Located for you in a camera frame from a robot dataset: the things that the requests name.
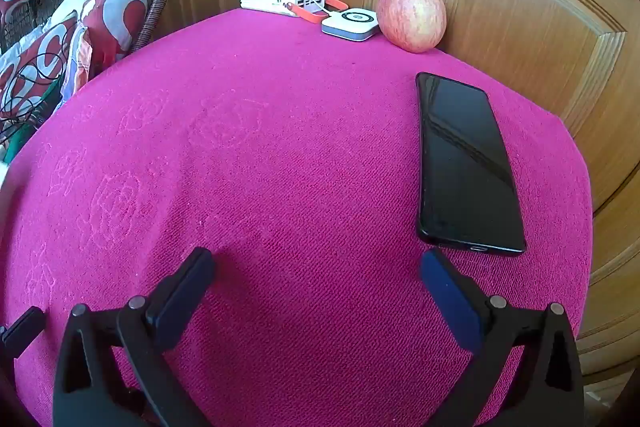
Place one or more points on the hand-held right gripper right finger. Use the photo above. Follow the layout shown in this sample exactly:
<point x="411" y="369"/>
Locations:
<point x="452" y="302"/>

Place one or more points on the large red white cushion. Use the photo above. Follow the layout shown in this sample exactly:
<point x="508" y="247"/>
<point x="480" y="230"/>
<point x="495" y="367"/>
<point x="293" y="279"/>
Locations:
<point x="42" y="57"/>

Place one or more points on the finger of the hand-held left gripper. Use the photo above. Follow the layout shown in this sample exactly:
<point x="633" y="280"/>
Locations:
<point x="25" y="332"/>

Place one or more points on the black smartphone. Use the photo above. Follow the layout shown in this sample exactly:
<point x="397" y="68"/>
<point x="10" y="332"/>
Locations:
<point x="465" y="167"/>

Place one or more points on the round red white cushion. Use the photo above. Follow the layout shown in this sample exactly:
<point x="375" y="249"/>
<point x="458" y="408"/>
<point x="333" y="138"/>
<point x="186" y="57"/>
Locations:
<point x="117" y="19"/>

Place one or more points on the pink tablecloth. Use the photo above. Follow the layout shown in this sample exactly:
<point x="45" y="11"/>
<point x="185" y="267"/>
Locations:
<point x="300" y="157"/>

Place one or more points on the white square device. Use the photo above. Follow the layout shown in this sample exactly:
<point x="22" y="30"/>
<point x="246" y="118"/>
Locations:
<point x="350" y="24"/>

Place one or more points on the plaid checkered cloth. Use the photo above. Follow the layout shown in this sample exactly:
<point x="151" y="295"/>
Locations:
<point x="75" y="62"/>

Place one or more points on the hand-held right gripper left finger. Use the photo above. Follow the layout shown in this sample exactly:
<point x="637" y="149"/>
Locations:
<point x="186" y="289"/>

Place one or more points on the green cloth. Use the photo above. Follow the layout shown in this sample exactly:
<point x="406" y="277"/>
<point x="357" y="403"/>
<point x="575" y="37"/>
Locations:
<point x="22" y="134"/>

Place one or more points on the red apple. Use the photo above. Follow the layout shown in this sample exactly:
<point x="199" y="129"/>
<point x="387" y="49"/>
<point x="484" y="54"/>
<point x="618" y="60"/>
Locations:
<point x="412" y="17"/>

